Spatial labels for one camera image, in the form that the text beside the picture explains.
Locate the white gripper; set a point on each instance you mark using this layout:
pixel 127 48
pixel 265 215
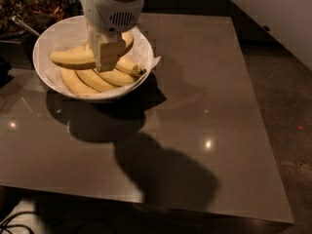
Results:
pixel 108 13

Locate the right short yellow banana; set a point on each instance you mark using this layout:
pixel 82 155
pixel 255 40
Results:
pixel 129 67

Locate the white bowl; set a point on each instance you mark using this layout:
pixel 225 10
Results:
pixel 45 36

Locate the white paper liner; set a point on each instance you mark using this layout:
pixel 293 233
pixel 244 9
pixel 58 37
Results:
pixel 139 49

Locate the glass jar of snacks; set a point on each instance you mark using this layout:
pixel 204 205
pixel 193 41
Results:
pixel 19 8

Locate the metal scoop handle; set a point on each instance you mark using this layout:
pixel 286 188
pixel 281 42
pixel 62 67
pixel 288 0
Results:
pixel 25 26

